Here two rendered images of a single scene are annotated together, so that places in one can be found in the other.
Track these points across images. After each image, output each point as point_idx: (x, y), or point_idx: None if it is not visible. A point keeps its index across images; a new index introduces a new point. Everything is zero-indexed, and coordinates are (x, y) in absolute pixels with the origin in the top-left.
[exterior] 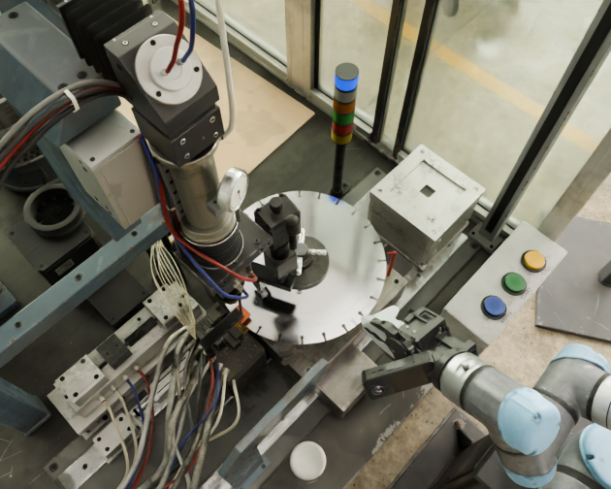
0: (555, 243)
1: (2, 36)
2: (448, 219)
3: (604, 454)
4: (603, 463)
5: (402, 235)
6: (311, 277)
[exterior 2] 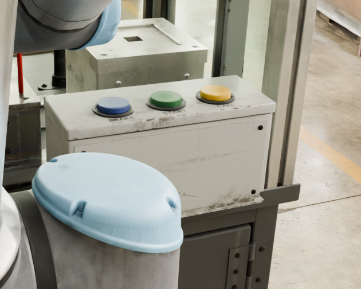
0: (263, 94)
1: None
2: (133, 53)
3: (78, 166)
4: (63, 169)
5: (83, 87)
6: None
